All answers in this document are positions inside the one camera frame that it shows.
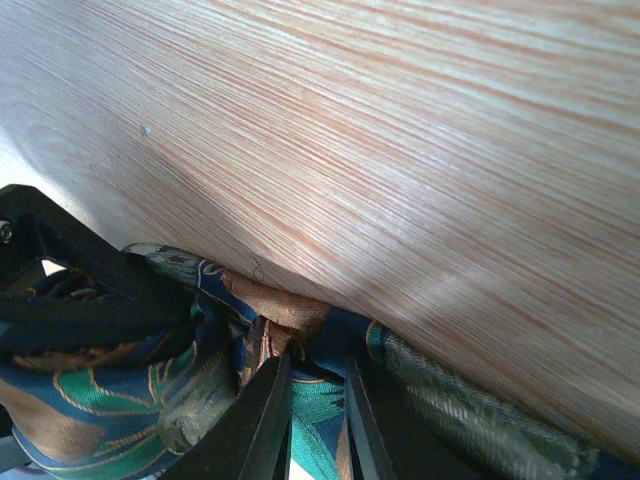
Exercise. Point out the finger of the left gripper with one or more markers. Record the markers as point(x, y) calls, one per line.
point(42, 229)
point(39, 323)

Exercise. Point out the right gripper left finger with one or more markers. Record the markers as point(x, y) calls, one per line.
point(252, 440)

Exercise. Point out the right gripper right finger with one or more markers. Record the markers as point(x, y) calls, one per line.
point(386, 439)

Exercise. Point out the brown teal patterned tie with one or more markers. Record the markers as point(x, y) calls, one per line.
point(131, 410)

